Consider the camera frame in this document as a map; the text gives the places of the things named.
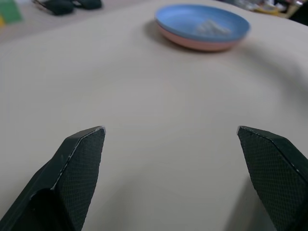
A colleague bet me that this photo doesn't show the black sunglasses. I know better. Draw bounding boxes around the black sunglasses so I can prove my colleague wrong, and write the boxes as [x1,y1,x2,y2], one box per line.
[43,0,103,16]

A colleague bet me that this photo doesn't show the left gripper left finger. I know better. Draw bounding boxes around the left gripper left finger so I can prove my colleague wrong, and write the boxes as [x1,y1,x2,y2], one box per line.
[0,125,107,231]

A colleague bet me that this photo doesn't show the blue plate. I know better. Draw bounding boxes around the blue plate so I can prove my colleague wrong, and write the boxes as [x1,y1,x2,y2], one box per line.
[154,4,252,43]

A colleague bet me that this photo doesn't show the green block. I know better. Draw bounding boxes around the green block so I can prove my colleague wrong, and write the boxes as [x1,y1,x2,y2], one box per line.
[0,0,24,25]

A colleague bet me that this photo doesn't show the pink plate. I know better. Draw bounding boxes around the pink plate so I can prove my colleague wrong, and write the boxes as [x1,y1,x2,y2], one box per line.
[156,23,246,52]

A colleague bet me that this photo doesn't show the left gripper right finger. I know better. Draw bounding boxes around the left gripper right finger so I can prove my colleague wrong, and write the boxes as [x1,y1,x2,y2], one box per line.
[236,125,308,231]

